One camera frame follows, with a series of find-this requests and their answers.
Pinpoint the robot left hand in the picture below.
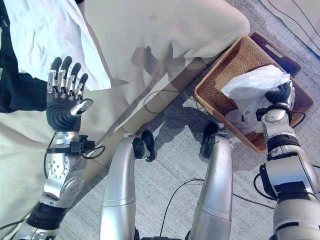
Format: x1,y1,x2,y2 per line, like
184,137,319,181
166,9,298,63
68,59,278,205
46,55,94,132

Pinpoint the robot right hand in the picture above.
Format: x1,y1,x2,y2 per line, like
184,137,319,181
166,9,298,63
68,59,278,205
264,81,296,107

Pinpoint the white thin garment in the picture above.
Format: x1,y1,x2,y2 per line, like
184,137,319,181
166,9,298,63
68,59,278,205
221,64,296,133

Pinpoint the dark brown woven tray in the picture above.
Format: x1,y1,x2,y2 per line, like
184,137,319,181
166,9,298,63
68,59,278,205
249,30,302,79

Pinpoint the black garment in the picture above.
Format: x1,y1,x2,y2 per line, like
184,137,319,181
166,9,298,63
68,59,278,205
0,0,49,114

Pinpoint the brown wicker basket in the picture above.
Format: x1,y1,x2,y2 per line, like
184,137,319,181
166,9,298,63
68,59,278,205
193,36,315,153

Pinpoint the beige fabric with dark lines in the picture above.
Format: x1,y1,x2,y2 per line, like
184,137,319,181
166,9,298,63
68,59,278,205
259,0,320,52

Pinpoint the robot right foot dark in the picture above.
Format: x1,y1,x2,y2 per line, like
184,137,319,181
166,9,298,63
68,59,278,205
200,121,220,159

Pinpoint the robot foot dark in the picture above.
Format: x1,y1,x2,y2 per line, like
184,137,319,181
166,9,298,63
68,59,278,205
132,129,156,163
200,121,220,159

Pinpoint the white crumpled cloth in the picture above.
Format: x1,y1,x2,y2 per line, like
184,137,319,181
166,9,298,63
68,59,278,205
5,0,112,91

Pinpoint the robot left leg silver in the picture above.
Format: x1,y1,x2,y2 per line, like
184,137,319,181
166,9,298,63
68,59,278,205
99,132,138,240

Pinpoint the robot leg silver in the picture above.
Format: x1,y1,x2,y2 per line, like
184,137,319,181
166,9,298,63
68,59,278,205
189,131,235,240
99,132,138,240

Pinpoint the robot left foot dark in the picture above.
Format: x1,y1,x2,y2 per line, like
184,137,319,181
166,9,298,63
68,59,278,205
132,129,156,163

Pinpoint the robot right leg silver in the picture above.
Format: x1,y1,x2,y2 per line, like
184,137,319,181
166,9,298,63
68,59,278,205
189,131,235,240

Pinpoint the cream bed cover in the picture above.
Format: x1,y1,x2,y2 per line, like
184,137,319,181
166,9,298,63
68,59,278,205
0,0,251,240

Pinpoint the thin black cable loop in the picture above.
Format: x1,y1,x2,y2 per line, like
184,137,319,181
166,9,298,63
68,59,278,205
143,88,199,114

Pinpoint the black floor cable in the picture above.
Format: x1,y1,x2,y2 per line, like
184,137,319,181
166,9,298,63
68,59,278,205
159,178,206,240

